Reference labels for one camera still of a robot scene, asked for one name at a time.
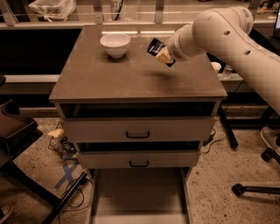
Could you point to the dark rxbar blueberry wrapper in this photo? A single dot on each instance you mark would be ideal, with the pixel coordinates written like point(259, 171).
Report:
point(155, 46)

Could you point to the drawer with handle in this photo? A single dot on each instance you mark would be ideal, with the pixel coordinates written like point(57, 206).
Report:
point(155, 129)
point(139, 154)

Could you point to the grey drawer cabinet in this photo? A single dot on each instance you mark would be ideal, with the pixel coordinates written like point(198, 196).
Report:
point(94, 86)

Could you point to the black table leg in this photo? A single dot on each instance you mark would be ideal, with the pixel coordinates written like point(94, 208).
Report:
point(224, 121)

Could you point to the wire basket with items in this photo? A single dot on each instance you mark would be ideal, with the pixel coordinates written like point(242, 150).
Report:
point(60, 143)

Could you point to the open bottom drawer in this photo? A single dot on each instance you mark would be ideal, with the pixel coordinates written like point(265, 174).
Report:
point(138, 196)

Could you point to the middle drawer with handle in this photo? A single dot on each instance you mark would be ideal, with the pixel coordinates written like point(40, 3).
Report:
point(139, 154)

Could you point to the clear plastic water bottle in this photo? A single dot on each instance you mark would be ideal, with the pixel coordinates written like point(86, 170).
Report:
point(227, 71)

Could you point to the top drawer with handle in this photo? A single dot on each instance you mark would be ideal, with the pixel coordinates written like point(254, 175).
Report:
point(155, 129)

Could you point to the black chair caster leg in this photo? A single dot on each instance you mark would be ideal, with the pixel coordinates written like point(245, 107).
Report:
point(239, 189)

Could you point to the white paper cup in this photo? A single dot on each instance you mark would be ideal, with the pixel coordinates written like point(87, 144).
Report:
point(216, 67)

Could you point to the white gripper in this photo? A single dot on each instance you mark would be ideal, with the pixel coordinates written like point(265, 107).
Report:
point(174, 49)

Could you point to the dark brown side cart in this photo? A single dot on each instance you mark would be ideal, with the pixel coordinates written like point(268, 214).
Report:
point(17, 133)

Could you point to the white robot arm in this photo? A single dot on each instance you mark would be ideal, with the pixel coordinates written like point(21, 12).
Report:
point(224, 33)

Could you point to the white ceramic bowl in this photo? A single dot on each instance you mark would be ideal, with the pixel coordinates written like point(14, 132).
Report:
point(115, 44)

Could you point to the clear plastic bag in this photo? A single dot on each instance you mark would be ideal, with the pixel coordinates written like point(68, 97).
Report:
point(51, 10)

